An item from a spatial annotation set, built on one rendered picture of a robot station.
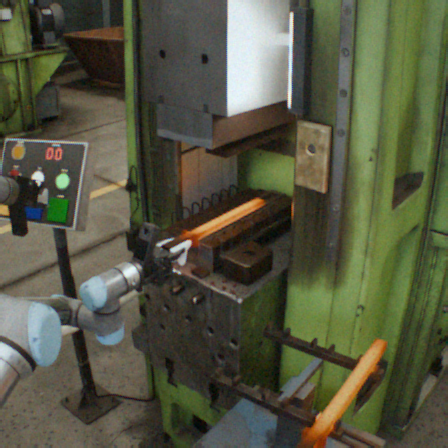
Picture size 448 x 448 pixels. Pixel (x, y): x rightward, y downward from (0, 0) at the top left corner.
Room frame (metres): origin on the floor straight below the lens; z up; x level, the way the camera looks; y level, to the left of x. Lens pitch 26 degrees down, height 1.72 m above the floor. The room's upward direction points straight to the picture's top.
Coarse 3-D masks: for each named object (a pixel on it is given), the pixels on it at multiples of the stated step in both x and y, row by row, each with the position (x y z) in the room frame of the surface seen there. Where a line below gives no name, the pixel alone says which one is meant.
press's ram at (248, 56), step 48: (144, 0) 1.47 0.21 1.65; (192, 0) 1.36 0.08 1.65; (240, 0) 1.32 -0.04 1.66; (288, 0) 1.48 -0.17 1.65; (144, 48) 1.47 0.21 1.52; (192, 48) 1.36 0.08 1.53; (240, 48) 1.32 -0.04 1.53; (288, 48) 1.49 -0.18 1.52; (192, 96) 1.36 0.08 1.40; (240, 96) 1.32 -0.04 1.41; (288, 96) 1.49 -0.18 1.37
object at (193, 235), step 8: (256, 200) 1.60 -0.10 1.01; (240, 208) 1.54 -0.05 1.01; (248, 208) 1.54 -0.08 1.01; (224, 216) 1.48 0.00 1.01; (232, 216) 1.48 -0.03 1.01; (208, 224) 1.43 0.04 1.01; (216, 224) 1.43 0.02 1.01; (184, 232) 1.37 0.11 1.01; (192, 232) 1.37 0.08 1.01; (200, 232) 1.38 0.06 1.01; (176, 240) 1.32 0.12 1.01; (184, 240) 1.33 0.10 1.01; (192, 240) 1.35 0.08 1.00; (168, 248) 1.28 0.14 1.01
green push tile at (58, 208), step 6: (54, 198) 1.55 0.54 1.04; (60, 198) 1.54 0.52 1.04; (54, 204) 1.54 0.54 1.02; (60, 204) 1.53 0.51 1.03; (66, 204) 1.53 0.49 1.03; (48, 210) 1.53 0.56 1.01; (54, 210) 1.53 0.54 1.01; (60, 210) 1.52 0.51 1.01; (66, 210) 1.52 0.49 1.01; (48, 216) 1.52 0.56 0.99; (54, 216) 1.52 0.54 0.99; (60, 216) 1.51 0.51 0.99; (66, 216) 1.51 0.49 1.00; (60, 222) 1.50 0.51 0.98
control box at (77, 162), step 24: (24, 144) 1.68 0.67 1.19; (48, 144) 1.65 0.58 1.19; (72, 144) 1.63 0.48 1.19; (0, 168) 1.66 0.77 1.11; (24, 168) 1.63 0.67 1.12; (48, 168) 1.61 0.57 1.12; (72, 168) 1.59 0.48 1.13; (48, 192) 1.57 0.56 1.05; (72, 192) 1.55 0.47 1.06; (0, 216) 1.57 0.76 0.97; (72, 216) 1.51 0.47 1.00
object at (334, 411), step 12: (372, 348) 0.94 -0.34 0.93; (384, 348) 0.95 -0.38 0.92; (372, 360) 0.90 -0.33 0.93; (360, 372) 0.86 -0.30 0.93; (348, 384) 0.82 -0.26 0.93; (360, 384) 0.83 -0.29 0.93; (336, 396) 0.79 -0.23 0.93; (348, 396) 0.79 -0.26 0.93; (336, 408) 0.75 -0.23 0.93; (324, 420) 0.72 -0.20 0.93; (312, 432) 0.69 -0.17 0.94; (324, 432) 0.69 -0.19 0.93; (300, 444) 0.65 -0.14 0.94; (312, 444) 0.65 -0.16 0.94; (324, 444) 0.67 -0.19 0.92
